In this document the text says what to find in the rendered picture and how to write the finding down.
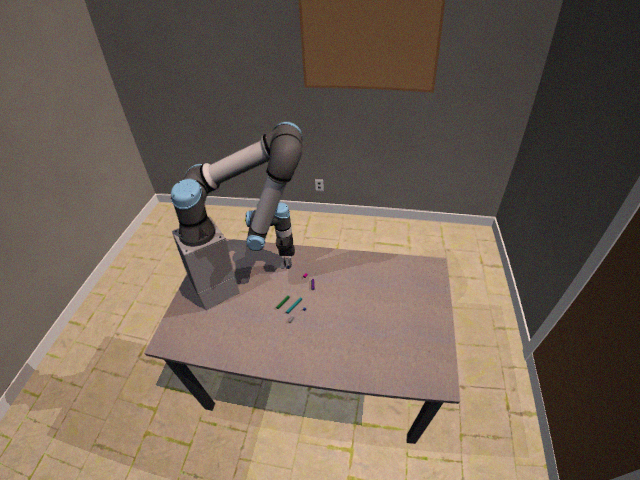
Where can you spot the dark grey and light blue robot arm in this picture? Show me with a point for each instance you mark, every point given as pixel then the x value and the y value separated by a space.
pixel 188 196

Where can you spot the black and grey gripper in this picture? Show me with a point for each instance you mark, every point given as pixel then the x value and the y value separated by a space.
pixel 284 243

